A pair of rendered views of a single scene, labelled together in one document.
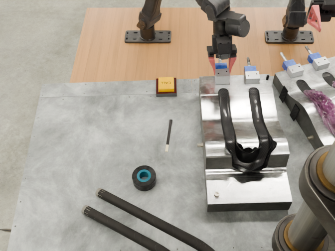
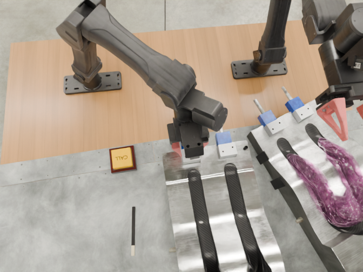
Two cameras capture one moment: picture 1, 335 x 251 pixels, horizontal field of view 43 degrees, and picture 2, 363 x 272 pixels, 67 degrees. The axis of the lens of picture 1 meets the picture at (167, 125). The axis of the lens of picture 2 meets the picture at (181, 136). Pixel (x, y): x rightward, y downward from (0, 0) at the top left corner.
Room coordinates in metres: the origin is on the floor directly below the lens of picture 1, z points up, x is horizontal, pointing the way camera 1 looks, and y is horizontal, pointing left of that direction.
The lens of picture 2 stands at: (0.85, -0.13, 1.68)
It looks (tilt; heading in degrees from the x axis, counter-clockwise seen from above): 72 degrees down; 344
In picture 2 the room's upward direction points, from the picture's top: 4 degrees clockwise
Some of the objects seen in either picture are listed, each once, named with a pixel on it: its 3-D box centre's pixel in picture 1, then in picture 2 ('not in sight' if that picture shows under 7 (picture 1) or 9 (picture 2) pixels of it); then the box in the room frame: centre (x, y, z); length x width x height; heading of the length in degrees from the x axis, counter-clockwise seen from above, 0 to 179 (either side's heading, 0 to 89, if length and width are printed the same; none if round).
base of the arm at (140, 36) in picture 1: (147, 30); (89, 77); (1.37, 0.06, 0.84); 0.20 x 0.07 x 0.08; 84
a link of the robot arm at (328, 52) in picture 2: not in sight; (337, 53); (1.10, -0.52, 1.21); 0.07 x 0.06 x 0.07; 174
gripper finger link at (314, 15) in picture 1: (322, 19); (345, 116); (0.97, -0.49, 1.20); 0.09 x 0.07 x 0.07; 174
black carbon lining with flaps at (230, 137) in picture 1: (245, 122); (226, 228); (0.81, -0.26, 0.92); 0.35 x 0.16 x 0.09; 177
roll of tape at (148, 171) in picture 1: (144, 178); not in sight; (0.68, 0.09, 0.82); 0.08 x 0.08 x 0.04
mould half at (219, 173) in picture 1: (241, 134); (221, 233); (0.80, -0.25, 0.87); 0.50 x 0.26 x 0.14; 177
